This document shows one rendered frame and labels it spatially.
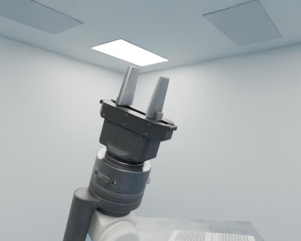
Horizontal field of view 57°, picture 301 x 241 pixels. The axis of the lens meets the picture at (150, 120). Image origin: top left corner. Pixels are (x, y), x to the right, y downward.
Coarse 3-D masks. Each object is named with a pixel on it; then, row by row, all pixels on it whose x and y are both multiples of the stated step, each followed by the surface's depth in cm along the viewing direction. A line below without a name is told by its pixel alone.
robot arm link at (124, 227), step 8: (112, 224) 42; (120, 224) 42; (128, 224) 43; (104, 232) 41; (112, 232) 41; (120, 232) 41; (128, 232) 41; (136, 232) 43; (104, 240) 41; (112, 240) 40; (120, 240) 41; (128, 240) 42; (136, 240) 43
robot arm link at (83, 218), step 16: (80, 192) 42; (96, 192) 41; (80, 208) 40; (96, 208) 42; (112, 208) 41; (128, 208) 41; (80, 224) 41; (96, 224) 42; (64, 240) 42; (80, 240) 42; (96, 240) 42
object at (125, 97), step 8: (128, 72) 41; (136, 72) 42; (128, 80) 41; (136, 80) 43; (120, 88) 42; (128, 88) 42; (120, 96) 41; (128, 96) 42; (120, 104) 41; (128, 104) 43
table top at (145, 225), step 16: (144, 224) 218; (160, 224) 218; (176, 224) 218; (192, 224) 218; (208, 224) 218; (224, 224) 218; (240, 224) 218; (144, 240) 183; (160, 240) 183; (256, 240) 183
